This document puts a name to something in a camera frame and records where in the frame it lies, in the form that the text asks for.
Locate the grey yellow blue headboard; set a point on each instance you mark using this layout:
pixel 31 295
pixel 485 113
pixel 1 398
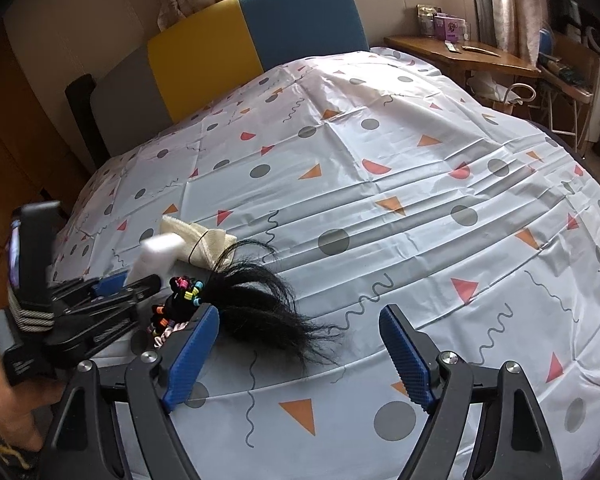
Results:
pixel 201 59

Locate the patterned white tablecloth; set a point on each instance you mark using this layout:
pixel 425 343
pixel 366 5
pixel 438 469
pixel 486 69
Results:
pixel 375 180

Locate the wooden side table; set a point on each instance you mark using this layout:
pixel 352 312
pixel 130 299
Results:
pixel 468 58

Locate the white foam roll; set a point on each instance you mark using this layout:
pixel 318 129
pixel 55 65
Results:
pixel 157 256

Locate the pink satin scrunchie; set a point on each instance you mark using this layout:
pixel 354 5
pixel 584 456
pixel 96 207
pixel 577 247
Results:
pixel 160 340

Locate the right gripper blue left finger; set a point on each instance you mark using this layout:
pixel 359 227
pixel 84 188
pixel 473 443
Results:
pixel 183 355

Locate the person's left hand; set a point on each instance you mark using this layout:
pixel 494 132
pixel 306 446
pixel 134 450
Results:
pixel 17 403

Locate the black wig with beads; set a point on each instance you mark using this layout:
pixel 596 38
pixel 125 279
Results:
pixel 256 309

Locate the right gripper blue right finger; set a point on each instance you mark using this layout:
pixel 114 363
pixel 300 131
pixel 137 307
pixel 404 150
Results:
pixel 413 354

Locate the beige cloth pouch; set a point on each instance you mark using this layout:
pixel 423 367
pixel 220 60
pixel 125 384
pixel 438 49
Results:
pixel 210 249

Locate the purple box on table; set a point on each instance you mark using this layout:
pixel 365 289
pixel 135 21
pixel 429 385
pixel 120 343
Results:
pixel 449 28

